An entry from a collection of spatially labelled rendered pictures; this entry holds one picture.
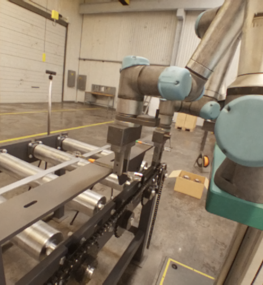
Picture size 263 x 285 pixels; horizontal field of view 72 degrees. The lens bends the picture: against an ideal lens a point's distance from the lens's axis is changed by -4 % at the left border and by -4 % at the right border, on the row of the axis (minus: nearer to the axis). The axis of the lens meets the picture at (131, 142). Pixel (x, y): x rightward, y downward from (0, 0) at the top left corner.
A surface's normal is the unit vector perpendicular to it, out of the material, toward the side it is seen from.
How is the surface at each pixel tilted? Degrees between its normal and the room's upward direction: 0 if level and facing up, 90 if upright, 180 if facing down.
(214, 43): 99
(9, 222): 0
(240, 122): 97
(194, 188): 90
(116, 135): 90
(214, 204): 90
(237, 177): 72
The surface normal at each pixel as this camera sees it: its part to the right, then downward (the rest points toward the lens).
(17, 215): 0.14, -0.95
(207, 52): -0.40, 0.34
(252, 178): -0.40, -0.11
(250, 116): -0.66, 0.24
